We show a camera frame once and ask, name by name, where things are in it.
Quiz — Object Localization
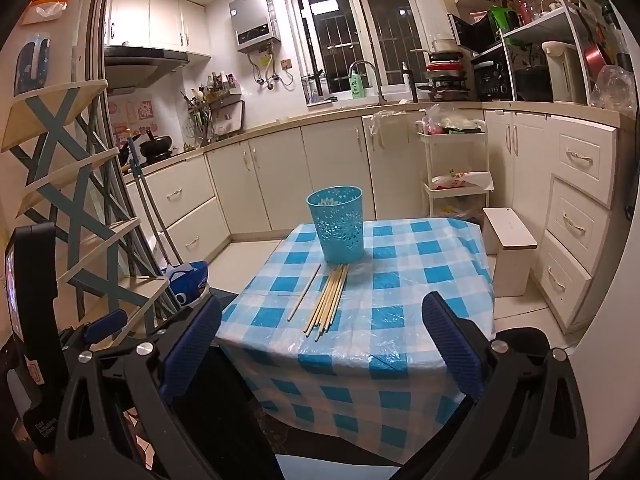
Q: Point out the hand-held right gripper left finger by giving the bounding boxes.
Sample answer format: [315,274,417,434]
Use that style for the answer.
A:
[54,296,223,480]

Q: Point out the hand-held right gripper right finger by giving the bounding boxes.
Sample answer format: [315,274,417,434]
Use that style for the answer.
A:
[422,291,592,480]

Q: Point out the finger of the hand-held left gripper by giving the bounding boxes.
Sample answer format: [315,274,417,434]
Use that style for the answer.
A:
[59,309,129,358]

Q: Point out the single wooden chopstick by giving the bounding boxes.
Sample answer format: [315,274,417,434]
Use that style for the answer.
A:
[287,263,322,322]

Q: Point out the bundle of wooden chopsticks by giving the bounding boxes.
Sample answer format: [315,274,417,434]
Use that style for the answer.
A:
[303,262,351,343]

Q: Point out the blue printed bag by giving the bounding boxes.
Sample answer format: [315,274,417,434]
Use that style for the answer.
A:
[164,261,210,306]

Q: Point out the blue white checkered tablecloth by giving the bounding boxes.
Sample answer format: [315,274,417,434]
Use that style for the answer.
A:
[215,217,497,453]

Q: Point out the white storage trolley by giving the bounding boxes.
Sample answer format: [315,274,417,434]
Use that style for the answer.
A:
[415,120,493,231]

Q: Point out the red white plastic bag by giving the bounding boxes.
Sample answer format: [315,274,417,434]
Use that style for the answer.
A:
[432,170,495,192]

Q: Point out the wooden shelf teal crossbars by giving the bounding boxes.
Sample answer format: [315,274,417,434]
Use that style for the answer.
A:
[0,79,186,341]

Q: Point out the light blue cloth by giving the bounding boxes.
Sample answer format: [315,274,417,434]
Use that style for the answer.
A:
[275,452,401,480]

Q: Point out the black wok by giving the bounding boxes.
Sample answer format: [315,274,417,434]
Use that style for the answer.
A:
[139,129,174,161]

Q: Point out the cream base cabinets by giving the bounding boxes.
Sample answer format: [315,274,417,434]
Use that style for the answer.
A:
[120,102,623,333]

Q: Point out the clear plastic food bag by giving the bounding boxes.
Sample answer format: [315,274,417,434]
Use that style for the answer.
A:
[422,104,483,134]

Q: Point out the range hood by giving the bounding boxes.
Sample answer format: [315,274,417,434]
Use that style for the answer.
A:
[104,46,191,92]

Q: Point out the black slim tap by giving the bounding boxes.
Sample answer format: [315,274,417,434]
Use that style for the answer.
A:
[403,61,419,103]

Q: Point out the stack of pans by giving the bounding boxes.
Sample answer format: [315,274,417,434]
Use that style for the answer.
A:
[411,47,473,102]

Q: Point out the black toaster oven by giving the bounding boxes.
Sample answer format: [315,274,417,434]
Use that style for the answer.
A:
[472,55,516,102]

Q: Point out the chrome sink faucet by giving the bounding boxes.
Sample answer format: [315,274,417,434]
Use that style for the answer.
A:
[348,60,386,106]

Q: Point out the black rice cooker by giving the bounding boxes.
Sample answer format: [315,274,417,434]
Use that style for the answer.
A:
[515,65,553,102]

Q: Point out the white thermos pot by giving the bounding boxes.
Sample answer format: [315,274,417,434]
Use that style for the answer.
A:
[542,41,583,103]

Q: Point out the clear plastic container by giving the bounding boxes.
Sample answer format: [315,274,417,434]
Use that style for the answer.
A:
[592,65,639,111]

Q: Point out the black microwave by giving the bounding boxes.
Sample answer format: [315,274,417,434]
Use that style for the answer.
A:
[447,12,506,54]

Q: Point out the white counter shelf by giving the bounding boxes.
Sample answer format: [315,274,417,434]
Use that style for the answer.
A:
[472,0,608,106]

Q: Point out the barred kitchen window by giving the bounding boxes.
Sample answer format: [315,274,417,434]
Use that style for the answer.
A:
[286,0,432,106]

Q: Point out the green box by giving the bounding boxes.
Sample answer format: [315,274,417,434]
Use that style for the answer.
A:
[487,6,521,34]

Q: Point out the blue handled mop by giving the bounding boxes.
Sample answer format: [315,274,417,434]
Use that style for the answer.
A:
[127,135,173,273]

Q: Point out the pink wall stickers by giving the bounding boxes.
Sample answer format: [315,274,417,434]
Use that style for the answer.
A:
[109,100,156,148]

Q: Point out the wall utensil rack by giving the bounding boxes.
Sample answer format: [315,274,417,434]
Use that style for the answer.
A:
[180,72,246,145]

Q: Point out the wire sink basket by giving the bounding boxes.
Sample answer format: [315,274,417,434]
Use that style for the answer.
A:
[301,72,326,106]

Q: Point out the cream wall cabinets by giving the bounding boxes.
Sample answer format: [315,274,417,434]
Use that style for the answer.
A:
[104,0,213,58]

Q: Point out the silver wall water heater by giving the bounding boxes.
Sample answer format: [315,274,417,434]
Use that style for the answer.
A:
[229,0,282,54]

